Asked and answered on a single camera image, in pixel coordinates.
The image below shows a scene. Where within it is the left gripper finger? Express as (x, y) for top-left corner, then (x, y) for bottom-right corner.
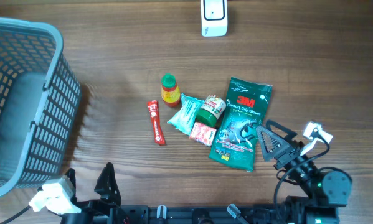
(94, 162), (121, 206)
(65, 168), (76, 190)

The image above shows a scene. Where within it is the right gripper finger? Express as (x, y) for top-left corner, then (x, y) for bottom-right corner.
(265, 119), (298, 141)
(256, 125), (290, 162)

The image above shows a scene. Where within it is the green 3M gloves packet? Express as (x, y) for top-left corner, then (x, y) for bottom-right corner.
(209, 77), (272, 172)

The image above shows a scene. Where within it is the green lid jar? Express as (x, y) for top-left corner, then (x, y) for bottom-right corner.
(196, 95), (226, 128)

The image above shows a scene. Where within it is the red sachet stick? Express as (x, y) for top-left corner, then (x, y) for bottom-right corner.
(147, 100), (166, 146)

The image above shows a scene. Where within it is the red tissue packet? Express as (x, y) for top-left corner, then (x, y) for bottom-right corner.
(189, 122), (217, 147)

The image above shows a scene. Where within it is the teal tissue packet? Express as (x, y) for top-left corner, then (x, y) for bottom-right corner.
(167, 93), (204, 135)

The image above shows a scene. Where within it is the green cap sauce bottle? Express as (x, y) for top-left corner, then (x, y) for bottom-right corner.
(161, 73), (181, 107)

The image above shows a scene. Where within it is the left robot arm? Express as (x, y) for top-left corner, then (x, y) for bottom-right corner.
(59, 162), (129, 224)

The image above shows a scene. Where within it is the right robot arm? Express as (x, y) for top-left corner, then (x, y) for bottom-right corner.
(250, 120), (352, 223)

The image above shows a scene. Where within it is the white barcode scanner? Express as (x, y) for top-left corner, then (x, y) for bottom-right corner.
(201, 0), (228, 37)

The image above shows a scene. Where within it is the grey plastic mesh basket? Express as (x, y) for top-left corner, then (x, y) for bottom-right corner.
(0, 17), (82, 197)

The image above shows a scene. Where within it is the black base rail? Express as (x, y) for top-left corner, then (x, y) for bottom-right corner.
(122, 204), (340, 224)

